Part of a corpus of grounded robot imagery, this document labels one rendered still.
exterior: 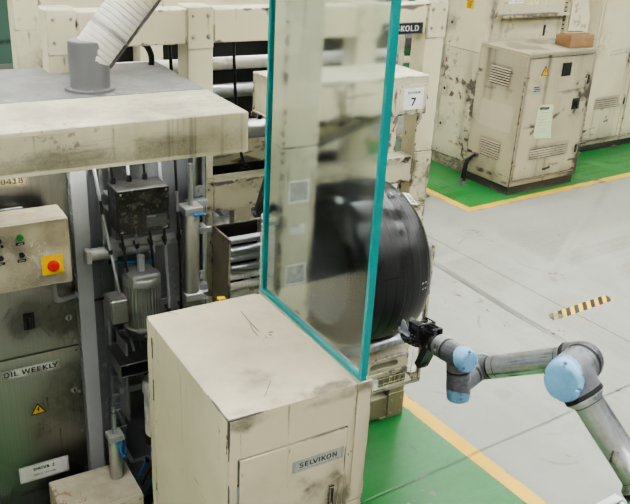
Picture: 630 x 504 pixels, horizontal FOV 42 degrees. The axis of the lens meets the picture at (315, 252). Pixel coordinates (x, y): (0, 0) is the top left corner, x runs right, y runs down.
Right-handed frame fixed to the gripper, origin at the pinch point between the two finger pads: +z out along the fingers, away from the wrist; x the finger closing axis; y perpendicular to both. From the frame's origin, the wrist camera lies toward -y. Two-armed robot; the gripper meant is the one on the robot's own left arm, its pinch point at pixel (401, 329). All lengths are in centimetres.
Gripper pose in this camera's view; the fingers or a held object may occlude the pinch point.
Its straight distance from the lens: 281.0
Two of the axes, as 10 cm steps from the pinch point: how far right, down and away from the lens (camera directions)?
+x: -8.6, 1.7, -4.8
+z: -5.0, -2.5, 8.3
